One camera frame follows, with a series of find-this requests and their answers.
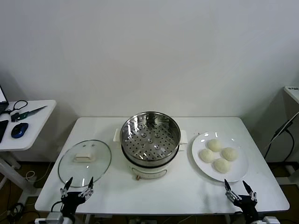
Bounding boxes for white steamed baozi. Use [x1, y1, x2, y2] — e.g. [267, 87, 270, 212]
[207, 139, 222, 152]
[199, 149, 216, 163]
[221, 147, 238, 161]
[213, 158, 231, 174]

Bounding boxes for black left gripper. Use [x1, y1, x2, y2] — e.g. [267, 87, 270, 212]
[59, 176, 95, 217]

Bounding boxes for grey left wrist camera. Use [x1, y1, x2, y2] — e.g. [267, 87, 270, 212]
[46, 212, 64, 224]

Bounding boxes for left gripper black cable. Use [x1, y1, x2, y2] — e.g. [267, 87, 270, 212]
[50, 201, 64, 214]

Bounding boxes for computer monitor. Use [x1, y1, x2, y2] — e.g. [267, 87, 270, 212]
[0, 85, 10, 115]

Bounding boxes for black looped cord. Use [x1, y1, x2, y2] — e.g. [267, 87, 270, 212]
[6, 100, 28, 115]

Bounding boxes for white table with label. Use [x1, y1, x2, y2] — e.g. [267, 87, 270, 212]
[283, 85, 299, 105]

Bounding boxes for round glass pot lid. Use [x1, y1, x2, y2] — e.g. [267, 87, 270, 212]
[57, 139, 112, 188]

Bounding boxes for black power cable with adapter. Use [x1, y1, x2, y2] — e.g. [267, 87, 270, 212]
[263, 114, 297, 162]

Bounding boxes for white side table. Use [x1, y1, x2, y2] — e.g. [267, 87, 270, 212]
[0, 99, 57, 194]

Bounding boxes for blue computer mouse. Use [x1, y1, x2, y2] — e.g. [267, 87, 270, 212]
[11, 122, 29, 138]

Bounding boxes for perforated steel steamer basket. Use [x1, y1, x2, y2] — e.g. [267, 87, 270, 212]
[113, 111, 188, 164]

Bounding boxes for white floor cable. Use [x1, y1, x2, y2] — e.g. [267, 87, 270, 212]
[25, 170, 37, 182]

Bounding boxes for black smartphone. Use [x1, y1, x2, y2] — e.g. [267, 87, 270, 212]
[0, 119, 9, 143]

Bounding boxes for black floor cables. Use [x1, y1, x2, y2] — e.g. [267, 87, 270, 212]
[6, 202, 27, 217]

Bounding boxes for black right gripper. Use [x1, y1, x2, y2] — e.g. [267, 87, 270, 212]
[224, 178, 259, 219]

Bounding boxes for white electric cooking pot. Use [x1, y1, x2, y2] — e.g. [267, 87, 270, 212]
[121, 140, 185, 182]

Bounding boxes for white oval plate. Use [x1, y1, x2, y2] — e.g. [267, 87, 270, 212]
[191, 132, 249, 182]

